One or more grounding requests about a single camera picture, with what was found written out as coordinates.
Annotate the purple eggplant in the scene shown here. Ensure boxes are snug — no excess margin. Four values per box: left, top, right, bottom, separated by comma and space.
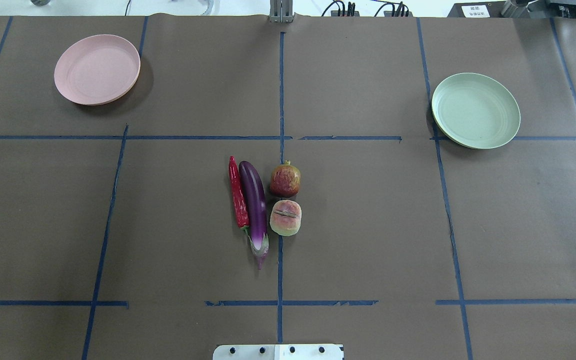
238, 161, 270, 271

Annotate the pink green peach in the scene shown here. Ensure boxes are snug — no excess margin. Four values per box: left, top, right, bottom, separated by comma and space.
269, 199, 302, 237

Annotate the red chili pepper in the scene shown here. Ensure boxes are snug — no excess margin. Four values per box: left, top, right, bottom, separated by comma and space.
228, 156, 250, 232

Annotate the green plate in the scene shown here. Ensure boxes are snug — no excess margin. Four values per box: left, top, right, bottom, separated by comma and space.
430, 72, 521, 150

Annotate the black power strip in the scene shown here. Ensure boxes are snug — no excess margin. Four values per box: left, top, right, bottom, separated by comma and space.
321, 0, 414, 18

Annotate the pink plate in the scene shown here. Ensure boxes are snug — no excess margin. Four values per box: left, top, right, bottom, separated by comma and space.
54, 34, 141, 106

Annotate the labelled black box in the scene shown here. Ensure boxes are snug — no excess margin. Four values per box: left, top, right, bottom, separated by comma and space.
446, 0, 505, 19

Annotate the aluminium frame post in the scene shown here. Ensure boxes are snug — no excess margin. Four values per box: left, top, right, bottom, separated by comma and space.
269, 0, 295, 24

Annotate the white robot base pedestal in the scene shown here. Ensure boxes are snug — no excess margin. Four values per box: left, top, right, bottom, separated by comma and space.
212, 343, 345, 360

